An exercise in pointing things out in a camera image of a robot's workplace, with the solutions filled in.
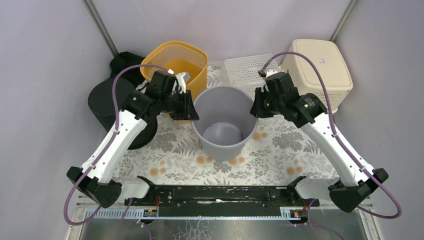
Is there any large cream plastic basket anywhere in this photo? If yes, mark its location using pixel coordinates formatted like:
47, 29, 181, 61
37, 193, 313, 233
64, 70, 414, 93
280, 39, 353, 113

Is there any grey plastic bucket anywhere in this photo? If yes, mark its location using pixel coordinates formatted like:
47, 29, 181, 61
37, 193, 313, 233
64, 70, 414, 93
191, 85, 259, 162

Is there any yellow plastic waste bin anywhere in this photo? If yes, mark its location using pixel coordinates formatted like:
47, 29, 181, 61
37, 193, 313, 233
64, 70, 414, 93
139, 40, 209, 124

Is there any white mesh plastic basket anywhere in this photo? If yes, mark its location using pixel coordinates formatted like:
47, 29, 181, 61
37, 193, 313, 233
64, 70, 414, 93
218, 53, 272, 99

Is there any black bucket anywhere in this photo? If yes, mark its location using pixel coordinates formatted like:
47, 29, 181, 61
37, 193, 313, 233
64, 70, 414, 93
87, 77, 158, 150

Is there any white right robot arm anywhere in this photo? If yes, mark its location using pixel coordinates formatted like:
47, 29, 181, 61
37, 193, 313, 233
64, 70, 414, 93
250, 70, 378, 213

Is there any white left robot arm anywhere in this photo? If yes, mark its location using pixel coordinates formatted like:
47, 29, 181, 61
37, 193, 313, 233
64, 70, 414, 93
66, 70, 199, 208

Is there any floral patterned table mat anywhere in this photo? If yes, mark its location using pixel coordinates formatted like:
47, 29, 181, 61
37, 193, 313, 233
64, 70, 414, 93
113, 114, 337, 186

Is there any black crumpled cloth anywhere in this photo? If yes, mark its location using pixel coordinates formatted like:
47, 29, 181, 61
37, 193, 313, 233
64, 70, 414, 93
109, 51, 145, 88

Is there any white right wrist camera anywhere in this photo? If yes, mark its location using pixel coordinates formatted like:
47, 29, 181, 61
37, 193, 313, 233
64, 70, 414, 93
258, 69, 279, 78

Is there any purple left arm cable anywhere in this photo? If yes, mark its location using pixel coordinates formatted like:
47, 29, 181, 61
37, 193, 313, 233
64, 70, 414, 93
63, 64, 170, 227

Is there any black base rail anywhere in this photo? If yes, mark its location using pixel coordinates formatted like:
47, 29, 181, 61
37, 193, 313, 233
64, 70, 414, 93
124, 185, 312, 216

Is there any grey slotted cable duct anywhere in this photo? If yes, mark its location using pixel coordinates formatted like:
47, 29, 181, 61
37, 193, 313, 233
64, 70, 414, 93
94, 207, 302, 222

